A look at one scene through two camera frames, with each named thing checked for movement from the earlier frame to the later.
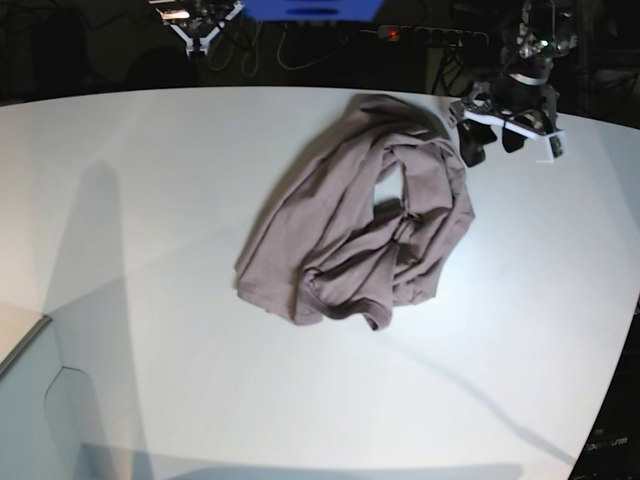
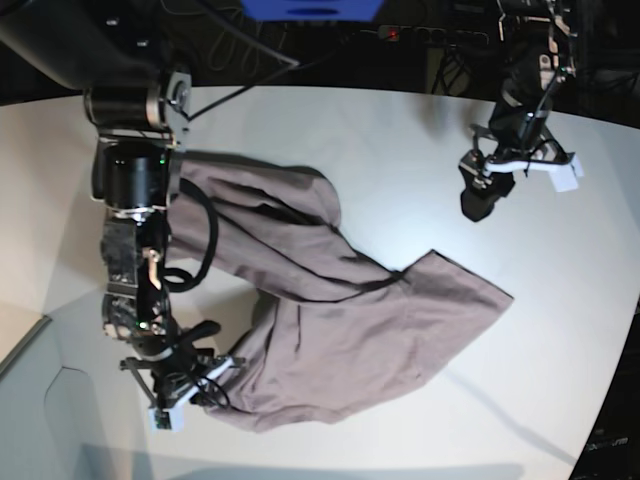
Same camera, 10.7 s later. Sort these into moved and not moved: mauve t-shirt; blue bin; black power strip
Moved: mauve t-shirt
Not moved: blue bin; black power strip
